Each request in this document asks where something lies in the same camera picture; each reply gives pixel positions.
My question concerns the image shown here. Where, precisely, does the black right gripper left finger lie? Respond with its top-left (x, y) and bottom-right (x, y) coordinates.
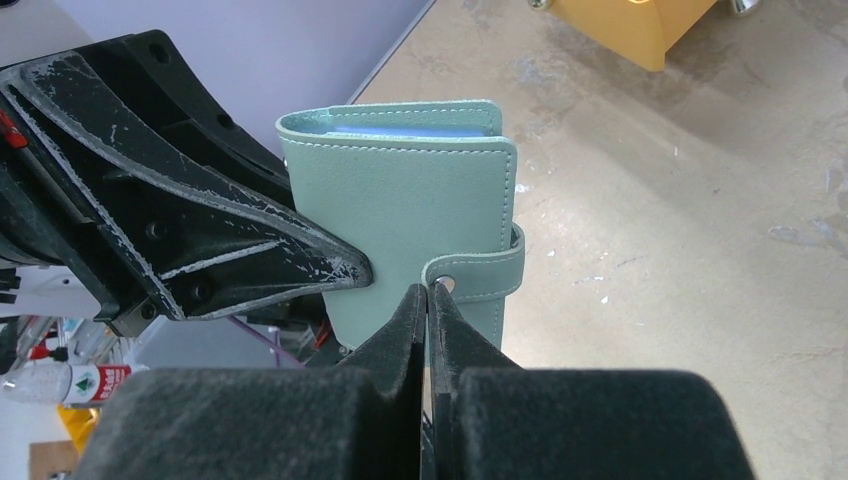
top-left (73, 285), bottom-right (427, 479)

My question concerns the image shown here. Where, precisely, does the yellow open drawer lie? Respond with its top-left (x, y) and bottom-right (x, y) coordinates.
top-left (527, 0), bottom-right (719, 72)

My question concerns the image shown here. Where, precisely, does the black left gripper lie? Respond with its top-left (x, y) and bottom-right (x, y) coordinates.
top-left (1, 29), bottom-right (373, 337)

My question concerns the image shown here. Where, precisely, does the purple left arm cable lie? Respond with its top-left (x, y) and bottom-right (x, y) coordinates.
top-left (228, 316), bottom-right (306, 369)

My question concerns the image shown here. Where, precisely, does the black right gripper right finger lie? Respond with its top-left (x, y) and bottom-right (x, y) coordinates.
top-left (428, 283), bottom-right (754, 479)

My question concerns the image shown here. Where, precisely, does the green card holder wallet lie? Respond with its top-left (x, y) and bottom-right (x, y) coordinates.
top-left (276, 100), bottom-right (525, 349)

